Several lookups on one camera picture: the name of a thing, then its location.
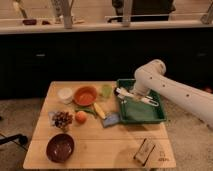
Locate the dark brown bowl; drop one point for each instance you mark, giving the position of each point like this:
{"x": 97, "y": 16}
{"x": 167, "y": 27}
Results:
{"x": 60, "y": 148}

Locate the orange bowl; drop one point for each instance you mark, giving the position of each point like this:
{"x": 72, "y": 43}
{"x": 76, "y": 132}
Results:
{"x": 85, "y": 96}

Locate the green plastic tray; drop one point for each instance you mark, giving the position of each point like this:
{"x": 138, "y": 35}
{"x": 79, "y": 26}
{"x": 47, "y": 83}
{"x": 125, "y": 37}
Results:
{"x": 137, "y": 112}

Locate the dark dish on counter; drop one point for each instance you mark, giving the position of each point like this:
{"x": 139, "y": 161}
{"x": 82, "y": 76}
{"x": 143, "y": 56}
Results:
{"x": 29, "y": 22}

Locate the blue sponge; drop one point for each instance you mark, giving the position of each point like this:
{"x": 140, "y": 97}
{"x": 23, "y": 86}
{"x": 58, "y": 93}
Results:
{"x": 111, "y": 120}

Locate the green pepper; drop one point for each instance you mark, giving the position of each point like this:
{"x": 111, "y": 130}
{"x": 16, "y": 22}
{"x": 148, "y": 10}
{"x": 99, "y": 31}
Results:
{"x": 87, "y": 110}

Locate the wooden folding table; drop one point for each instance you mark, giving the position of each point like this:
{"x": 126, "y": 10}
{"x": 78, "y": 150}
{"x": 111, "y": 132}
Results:
{"x": 96, "y": 147}

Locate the black office chair base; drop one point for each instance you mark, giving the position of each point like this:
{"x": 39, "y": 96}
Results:
{"x": 18, "y": 138}

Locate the white cup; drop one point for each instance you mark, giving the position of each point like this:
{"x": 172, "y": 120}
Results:
{"x": 65, "y": 95}

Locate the orange fruit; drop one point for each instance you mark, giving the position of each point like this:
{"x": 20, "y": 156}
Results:
{"x": 81, "y": 117}

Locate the light green cup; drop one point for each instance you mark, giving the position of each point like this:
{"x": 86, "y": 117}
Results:
{"x": 106, "y": 90}

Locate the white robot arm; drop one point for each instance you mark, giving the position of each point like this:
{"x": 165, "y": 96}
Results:
{"x": 151, "y": 77}

